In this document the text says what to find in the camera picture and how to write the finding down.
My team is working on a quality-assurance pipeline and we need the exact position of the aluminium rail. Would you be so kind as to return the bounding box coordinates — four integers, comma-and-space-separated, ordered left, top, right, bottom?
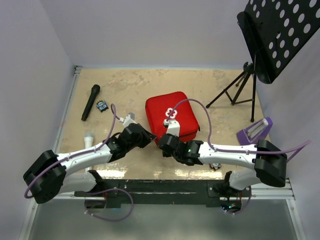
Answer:
53, 179, 296, 200
52, 65, 83, 153

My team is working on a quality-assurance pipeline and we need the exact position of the brown owl toy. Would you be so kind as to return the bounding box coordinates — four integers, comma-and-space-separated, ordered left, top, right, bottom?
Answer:
209, 163, 222, 171

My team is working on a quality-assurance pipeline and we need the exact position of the black music stand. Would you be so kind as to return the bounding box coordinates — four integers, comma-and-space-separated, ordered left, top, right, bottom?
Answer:
205, 0, 320, 122

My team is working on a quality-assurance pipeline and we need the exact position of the white microphone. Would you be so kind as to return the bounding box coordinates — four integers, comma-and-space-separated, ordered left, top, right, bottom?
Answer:
83, 132, 96, 173

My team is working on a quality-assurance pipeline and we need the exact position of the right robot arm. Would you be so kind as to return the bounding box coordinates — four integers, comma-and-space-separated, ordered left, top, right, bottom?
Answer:
157, 120, 287, 198

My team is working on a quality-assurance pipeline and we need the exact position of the blue owl toy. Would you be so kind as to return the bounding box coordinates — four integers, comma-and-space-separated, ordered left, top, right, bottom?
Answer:
96, 100, 109, 113

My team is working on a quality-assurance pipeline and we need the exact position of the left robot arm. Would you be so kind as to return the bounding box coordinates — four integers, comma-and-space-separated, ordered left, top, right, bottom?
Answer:
23, 115, 157, 204

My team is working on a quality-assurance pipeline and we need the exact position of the aluminium front rail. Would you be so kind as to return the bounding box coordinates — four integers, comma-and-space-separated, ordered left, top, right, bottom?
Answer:
53, 179, 296, 200

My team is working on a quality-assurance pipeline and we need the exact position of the aluminium left rail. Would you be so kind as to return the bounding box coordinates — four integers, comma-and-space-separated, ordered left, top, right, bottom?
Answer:
52, 65, 83, 153

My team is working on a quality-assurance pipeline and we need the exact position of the red medicine kit case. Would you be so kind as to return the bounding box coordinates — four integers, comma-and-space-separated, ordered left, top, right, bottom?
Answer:
145, 91, 200, 144

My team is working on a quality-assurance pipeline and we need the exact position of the black microphone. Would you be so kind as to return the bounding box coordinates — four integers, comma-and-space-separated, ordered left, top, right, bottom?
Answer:
81, 84, 101, 122

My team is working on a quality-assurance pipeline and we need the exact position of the purple box device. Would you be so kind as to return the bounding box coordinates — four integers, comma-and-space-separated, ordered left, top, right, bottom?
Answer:
236, 117, 273, 146

